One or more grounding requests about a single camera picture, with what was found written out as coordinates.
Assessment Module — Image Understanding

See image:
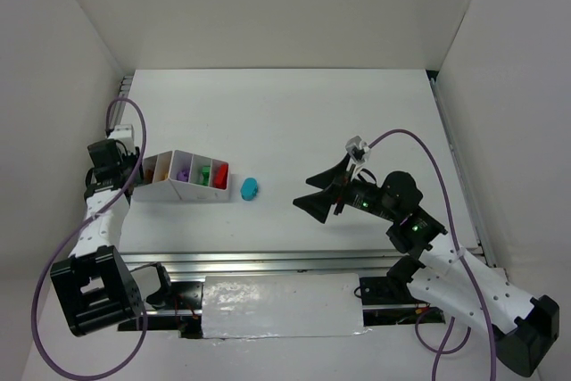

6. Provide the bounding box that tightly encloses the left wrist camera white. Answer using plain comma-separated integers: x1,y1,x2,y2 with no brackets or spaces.
107,124,136,153

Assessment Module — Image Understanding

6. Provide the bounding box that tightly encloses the brown long lego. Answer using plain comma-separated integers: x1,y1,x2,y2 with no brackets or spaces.
143,170,154,185

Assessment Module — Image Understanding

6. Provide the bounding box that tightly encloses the white divided container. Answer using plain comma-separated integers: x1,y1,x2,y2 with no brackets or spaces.
133,151,179,203
168,150,231,203

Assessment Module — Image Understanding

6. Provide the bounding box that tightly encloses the red lego brick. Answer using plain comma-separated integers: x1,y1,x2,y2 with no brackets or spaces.
212,163,228,189

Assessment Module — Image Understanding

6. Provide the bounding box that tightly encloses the green square lego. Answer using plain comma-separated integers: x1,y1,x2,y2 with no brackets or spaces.
197,166,211,186

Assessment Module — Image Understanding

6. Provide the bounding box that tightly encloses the purple lego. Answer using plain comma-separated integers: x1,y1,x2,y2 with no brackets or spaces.
176,169,190,182

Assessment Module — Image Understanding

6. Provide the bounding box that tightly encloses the silver foil tape panel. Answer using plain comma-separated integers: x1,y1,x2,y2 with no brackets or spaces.
202,273,365,339

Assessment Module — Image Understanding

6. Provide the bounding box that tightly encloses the yellow lego brick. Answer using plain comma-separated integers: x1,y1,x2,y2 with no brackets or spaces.
153,169,169,183

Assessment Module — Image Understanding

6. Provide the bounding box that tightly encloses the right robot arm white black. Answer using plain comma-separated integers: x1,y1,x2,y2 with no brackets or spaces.
293,157,559,377

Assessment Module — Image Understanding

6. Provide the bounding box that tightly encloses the aluminium front rail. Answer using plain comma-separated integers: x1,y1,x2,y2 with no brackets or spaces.
122,251,401,276

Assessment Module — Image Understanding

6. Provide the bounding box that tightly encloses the teal rounded lego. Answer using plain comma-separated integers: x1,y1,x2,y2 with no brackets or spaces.
240,178,259,201

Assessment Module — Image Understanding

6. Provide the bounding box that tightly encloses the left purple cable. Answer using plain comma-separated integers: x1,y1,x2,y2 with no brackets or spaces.
30,97,149,377

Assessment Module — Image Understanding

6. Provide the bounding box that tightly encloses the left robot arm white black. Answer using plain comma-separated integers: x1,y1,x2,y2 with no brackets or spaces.
50,136,171,336

